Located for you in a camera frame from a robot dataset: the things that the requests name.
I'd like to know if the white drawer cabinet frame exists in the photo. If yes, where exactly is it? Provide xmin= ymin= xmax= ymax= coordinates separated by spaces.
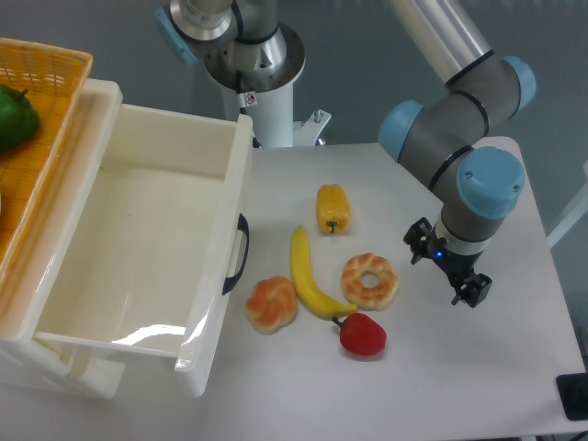
xmin=1 ymin=79 xmax=124 ymax=399

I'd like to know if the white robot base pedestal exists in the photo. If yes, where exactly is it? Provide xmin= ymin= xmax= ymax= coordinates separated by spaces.
xmin=204 ymin=23 xmax=332 ymax=148

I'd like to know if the round twisted bread bun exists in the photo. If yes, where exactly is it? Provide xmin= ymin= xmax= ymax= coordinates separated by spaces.
xmin=244 ymin=277 xmax=298 ymax=334

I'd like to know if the orange plastic basket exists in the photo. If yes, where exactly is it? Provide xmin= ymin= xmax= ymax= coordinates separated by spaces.
xmin=1 ymin=38 xmax=93 ymax=279

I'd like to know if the glazed ring donut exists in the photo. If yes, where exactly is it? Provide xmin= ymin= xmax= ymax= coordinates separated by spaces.
xmin=340 ymin=253 xmax=399 ymax=311

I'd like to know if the green bell pepper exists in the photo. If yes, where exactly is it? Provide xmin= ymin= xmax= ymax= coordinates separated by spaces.
xmin=0 ymin=85 xmax=40 ymax=153

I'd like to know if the black drawer handle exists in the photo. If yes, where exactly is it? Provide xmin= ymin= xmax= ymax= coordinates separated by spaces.
xmin=222 ymin=213 xmax=251 ymax=296

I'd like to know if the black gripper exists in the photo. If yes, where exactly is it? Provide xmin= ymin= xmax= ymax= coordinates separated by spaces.
xmin=403 ymin=218 xmax=492 ymax=308

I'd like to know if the red bell pepper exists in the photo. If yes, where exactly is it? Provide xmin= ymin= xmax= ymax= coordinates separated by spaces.
xmin=332 ymin=312 xmax=387 ymax=357

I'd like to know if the yellow bell pepper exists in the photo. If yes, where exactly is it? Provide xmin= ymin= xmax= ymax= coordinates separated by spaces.
xmin=315 ymin=184 xmax=351 ymax=234

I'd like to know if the black device at table edge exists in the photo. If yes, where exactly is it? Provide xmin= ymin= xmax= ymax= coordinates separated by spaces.
xmin=556 ymin=373 xmax=588 ymax=421

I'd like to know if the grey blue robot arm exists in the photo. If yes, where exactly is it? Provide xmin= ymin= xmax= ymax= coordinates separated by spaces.
xmin=155 ymin=1 xmax=537 ymax=307

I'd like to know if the white plastic drawer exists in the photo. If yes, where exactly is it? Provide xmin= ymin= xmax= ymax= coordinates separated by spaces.
xmin=36 ymin=105 xmax=253 ymax=397

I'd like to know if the yellow banana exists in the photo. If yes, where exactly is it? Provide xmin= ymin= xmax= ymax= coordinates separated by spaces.
xmin=289 ymin=226 xmax=358 ymax=320

